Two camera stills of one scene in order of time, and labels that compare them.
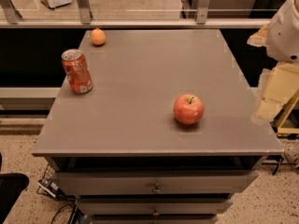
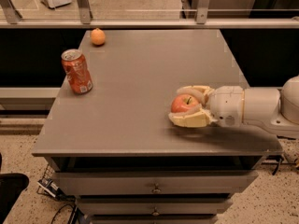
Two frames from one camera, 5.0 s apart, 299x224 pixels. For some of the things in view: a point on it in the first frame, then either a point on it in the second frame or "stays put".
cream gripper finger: [277, 84] to [196, 118]
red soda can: [77, 71] stays put
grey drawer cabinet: [121, 152] stays put
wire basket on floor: [48, 186] stays put
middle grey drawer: [154, 206] stays put
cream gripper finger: [259, 38] to [201, 91]
